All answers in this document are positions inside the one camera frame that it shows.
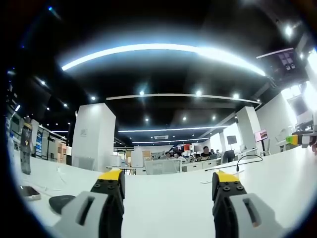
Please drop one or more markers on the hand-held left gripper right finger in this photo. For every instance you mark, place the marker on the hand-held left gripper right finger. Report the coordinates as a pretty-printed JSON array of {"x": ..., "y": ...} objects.
[{"x": 247, "y": 213}]

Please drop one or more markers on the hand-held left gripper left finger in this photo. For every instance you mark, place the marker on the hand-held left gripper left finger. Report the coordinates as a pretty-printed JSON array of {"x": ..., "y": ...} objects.
[{"x": 81, "y": 213}]

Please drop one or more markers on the white desk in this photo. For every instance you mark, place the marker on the white desk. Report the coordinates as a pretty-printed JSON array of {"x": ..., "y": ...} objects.
[{"x": 168, "y": 198}]

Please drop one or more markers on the black round pad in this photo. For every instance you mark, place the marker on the black round pad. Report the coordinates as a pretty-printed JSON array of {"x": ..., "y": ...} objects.
[{"x": 59, "y": 201}]

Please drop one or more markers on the smartphone with silver edge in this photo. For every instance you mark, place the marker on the smartphone with silver edge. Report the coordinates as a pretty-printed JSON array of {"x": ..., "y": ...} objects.
[{"x": 29, "y": 193}]

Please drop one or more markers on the black monitor on stand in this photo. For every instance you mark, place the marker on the black monitor on stand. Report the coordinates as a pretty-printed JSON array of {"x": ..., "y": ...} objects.
[{"x": 231, "y": 140}]

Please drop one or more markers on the white box appliance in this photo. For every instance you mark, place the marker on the white box appliance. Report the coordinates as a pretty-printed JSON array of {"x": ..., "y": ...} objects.
[{"x": 137, "y": 159}]

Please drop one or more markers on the white mesh office chair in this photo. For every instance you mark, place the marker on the white mesh office chair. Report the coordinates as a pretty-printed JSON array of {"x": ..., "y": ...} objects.
[{"x": 162, "y": 166}]

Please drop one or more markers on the long curved ceiling light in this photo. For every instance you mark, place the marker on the long curved ceiling light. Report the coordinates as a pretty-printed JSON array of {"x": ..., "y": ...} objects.
[{"x": 158, "y": 47}]

